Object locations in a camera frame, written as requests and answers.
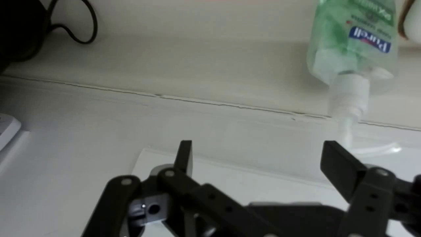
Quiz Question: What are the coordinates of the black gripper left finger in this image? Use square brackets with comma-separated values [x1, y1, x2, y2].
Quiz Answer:
[81, 140, 282, 237]

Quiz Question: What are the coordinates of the Purell hand sanitizer bottle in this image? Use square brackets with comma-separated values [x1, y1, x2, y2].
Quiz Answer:
[306, 0, 403, 156]

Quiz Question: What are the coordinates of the black power cord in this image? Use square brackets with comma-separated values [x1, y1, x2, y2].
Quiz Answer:
[44, 0, 99, 47]

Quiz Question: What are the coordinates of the white sink basin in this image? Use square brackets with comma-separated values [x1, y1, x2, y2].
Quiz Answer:
[131, 147, 421, 237]

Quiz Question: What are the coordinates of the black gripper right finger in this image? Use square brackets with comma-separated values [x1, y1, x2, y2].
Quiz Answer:
[319, 140, 421, 237]

